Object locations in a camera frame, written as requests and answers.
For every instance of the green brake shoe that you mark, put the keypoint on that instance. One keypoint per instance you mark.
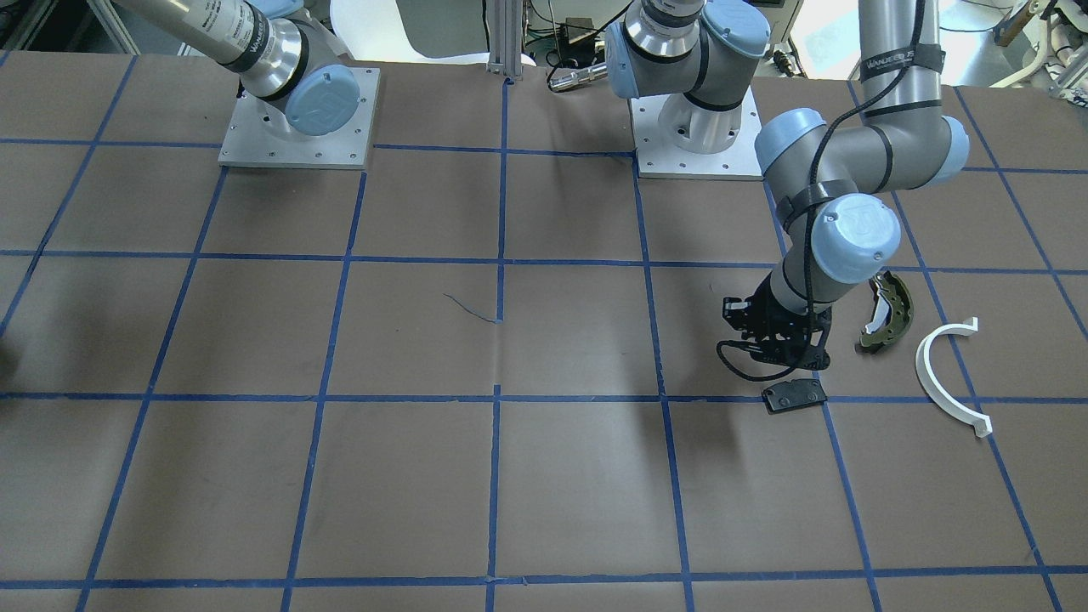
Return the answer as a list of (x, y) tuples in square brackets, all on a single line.
[(892, 315)]

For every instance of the black brake pad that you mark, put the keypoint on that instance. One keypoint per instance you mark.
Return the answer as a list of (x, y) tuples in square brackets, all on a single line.
[(793, 395)]

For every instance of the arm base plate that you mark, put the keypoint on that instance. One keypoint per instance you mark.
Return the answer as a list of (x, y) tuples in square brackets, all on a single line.
[(259, 136), (739, 161)]

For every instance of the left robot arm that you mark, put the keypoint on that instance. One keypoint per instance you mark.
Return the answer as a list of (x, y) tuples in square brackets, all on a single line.
[(826, 177)]

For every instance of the aluminium frame post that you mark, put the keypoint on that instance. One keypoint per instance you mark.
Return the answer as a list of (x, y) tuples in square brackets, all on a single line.
[(505, 26)]

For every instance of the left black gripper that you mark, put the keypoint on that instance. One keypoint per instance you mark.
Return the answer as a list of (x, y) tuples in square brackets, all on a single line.
[(771, 324)]

